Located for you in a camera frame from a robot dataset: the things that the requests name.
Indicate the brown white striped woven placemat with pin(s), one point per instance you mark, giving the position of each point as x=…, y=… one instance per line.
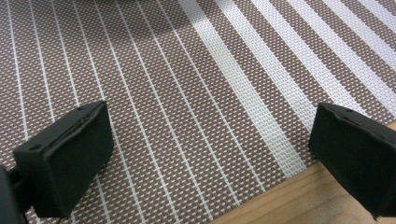
x=186, y=93

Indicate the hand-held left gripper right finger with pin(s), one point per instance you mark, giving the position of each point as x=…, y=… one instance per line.
x=358, y=155

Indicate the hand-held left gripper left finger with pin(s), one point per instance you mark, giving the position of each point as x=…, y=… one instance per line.
x=67, y=161

